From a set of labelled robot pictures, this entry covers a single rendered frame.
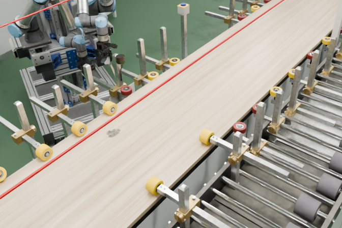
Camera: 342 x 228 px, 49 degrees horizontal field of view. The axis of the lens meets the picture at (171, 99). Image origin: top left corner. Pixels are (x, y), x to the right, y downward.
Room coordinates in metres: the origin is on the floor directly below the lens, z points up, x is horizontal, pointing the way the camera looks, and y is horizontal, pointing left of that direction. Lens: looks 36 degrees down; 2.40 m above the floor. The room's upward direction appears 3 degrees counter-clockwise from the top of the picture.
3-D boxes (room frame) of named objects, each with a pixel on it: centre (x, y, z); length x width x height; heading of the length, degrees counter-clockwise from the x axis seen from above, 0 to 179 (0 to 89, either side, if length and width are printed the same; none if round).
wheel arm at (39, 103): (1.89, 0.74, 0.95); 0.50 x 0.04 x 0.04; 49
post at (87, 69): (2.09, 0.53, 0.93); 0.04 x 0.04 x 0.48; 49
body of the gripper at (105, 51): (2.31, 0.44, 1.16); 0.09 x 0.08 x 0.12; 138
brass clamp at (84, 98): (2.07, 0.55, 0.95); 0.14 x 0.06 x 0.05; 139
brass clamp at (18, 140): (1.70, 0.88, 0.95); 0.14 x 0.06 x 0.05; 139
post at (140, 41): (2.46, 0.20, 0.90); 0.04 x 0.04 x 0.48; 49
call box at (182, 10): (2.84, -0.14, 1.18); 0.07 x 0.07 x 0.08; 49
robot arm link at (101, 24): (2.32, 0.44, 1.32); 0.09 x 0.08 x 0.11; 5
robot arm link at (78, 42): (2.47, 0.65, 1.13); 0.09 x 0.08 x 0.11; 71
